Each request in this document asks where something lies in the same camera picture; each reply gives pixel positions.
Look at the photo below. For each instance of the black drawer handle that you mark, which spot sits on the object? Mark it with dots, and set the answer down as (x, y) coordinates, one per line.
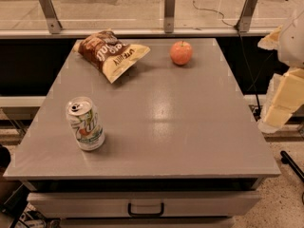
(146, 212)

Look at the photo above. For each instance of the middle metal bracket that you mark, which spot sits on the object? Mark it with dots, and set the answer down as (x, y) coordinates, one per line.
(169, 15)

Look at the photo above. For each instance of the brown chip bag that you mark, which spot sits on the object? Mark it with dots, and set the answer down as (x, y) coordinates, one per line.
(110, 55)

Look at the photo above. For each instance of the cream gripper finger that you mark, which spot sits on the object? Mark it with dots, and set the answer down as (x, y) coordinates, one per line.
(270, 41)
(285, 95)

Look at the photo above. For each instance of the right metal bracket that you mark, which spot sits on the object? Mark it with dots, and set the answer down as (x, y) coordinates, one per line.
(245, 19)

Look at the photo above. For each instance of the white drawer front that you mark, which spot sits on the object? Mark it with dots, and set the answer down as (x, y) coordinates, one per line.
(114, 204)

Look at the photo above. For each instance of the left metal bracket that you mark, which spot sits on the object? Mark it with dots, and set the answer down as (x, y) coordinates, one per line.
(53, 24)

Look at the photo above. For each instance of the metal bracket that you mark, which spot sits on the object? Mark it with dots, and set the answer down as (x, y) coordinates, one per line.
(169, 15)
(245, 19)
(53, 24)

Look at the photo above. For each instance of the white 7up can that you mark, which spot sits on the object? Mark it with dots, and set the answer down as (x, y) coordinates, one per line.
(83, 117)

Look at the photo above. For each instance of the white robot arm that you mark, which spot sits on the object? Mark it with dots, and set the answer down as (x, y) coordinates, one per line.
(291, 41)

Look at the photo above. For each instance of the red apple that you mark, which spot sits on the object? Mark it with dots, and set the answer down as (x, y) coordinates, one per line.
(181, 53)

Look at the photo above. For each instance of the black bar on floor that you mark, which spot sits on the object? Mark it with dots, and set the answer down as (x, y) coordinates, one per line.
(287, 159)

